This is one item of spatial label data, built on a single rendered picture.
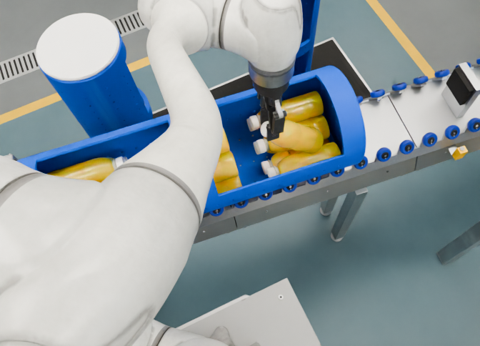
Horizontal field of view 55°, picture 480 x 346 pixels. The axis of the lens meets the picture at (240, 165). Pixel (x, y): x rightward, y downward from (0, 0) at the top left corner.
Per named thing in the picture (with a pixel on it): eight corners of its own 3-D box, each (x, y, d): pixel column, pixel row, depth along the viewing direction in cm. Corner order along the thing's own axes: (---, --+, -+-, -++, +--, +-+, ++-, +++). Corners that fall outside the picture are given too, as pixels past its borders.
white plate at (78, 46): (96, 88, 145) (97, 90, 146) (132, 22, 155) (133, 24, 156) (20, 68, 150) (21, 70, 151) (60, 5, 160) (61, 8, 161)
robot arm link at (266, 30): (306, 36, 87) (240, 21, 89) (314, -30, 73) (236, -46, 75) (291, 82, 83) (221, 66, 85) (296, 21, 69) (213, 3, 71)
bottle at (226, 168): (240, 180, 121) (172, 202, 120) (235, 168, 127) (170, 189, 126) (234, 157, 118) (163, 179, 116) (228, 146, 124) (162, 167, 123)
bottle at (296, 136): (323, 153, 123) (281, 143, 110) (301, 154, 128) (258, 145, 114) (324, 126, 124) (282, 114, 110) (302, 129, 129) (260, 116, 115)
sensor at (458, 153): (463, 158, 143) (468, 151, 139) (454, 161, 143) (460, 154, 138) (450, 137, 146) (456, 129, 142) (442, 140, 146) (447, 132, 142)
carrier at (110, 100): (157, 194, 225) (178, 144, 236) (98, 91, 145) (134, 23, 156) (105, 177, 230) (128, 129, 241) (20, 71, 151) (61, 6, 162)
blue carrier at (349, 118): (358, 180, 135) (375, 125, 110) (64, 277, 128) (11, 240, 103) (320, 106, 149) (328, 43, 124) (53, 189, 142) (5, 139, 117)
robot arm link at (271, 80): (286, 28, 88) (284, 48, 94) (241, 41, 87) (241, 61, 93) (303, 65, 84) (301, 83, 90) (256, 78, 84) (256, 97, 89)
